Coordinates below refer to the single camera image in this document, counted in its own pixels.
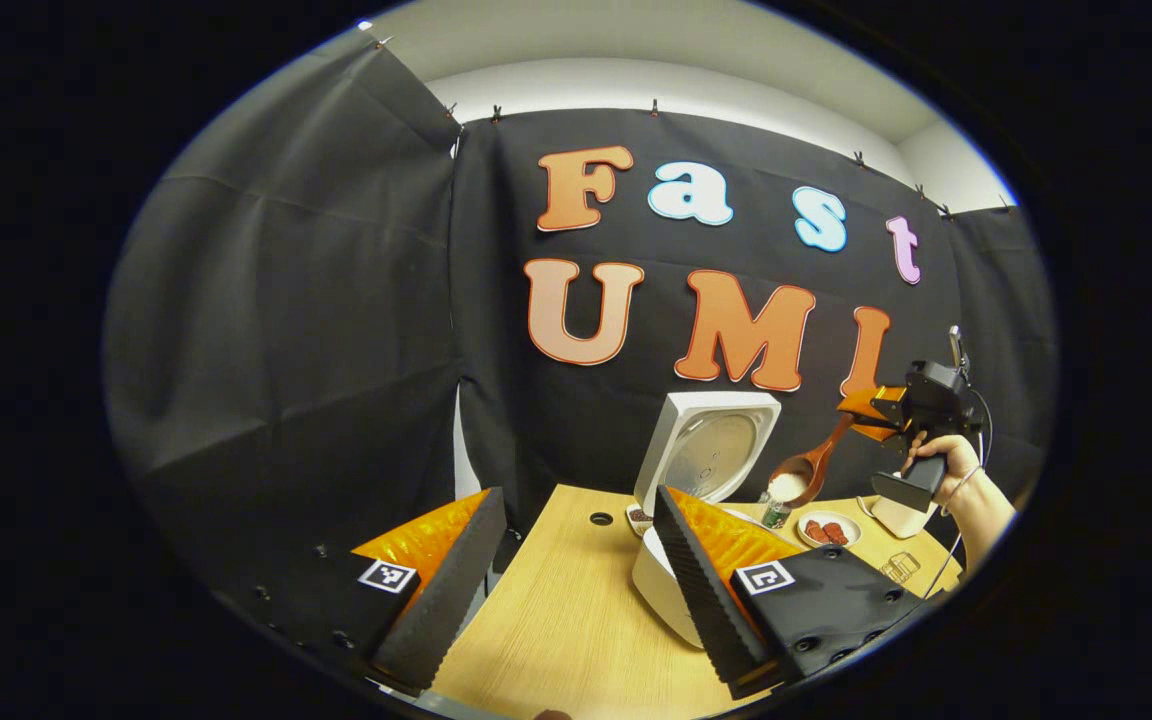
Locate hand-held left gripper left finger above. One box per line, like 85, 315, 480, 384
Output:
236, 487, 509, 698

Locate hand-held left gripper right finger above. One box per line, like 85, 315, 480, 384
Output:
653, 485, 932, 701

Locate brown wooden spoon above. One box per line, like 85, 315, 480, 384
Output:
768, 412, 857, 509

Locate white rice cooker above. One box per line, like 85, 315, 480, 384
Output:
631, 391, 783, 649

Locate white round plate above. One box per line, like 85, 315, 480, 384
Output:
796, 510, 862, 550

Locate white toaster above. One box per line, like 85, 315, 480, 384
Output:
866, 490, 937, 539

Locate black backdrop cloth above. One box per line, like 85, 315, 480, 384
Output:
104, 40, 1057, 601

